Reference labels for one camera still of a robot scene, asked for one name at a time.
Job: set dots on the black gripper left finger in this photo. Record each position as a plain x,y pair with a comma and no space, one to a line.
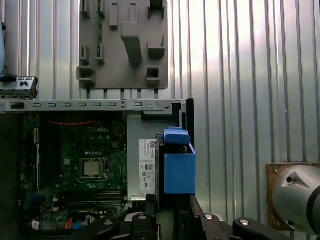
142,227

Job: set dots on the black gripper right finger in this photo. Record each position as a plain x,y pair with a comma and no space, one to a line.
212,227

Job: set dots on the hard disk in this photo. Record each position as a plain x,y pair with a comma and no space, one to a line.
178,172

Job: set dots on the black RAM slot bank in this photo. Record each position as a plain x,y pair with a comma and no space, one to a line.
90,197

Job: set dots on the CPU socket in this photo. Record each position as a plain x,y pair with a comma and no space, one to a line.
93,178

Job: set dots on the silver CPU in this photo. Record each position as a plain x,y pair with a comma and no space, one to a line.
92,168

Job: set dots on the grey power supply unit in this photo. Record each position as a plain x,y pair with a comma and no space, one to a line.
140,130

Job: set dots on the green motherboard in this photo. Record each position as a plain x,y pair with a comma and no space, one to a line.
75,140

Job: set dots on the black PC case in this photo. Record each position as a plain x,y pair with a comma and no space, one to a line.
75,109

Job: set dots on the grey parts rack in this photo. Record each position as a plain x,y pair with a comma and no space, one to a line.
112,75

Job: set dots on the silver slot bracket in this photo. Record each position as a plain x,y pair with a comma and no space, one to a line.
27,86

